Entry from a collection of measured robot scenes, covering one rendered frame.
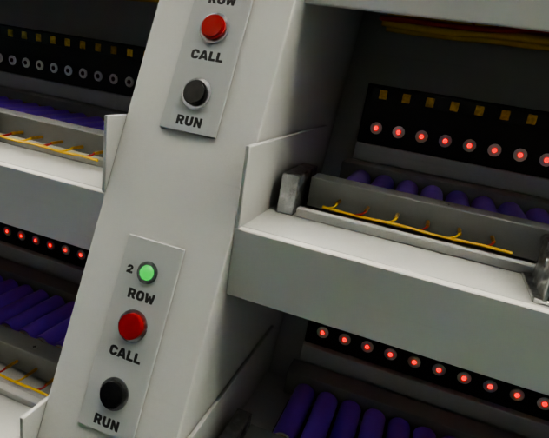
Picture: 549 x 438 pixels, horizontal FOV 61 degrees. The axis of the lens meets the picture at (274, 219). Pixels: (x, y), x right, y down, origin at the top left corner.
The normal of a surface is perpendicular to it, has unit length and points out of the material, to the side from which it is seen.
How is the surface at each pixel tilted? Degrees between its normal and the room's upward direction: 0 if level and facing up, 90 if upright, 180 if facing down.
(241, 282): 111
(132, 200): 90
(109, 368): 90
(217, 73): 90
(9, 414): 21
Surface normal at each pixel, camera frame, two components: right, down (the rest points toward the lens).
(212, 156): -0.26, -0.10
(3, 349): -0.33, 0.25
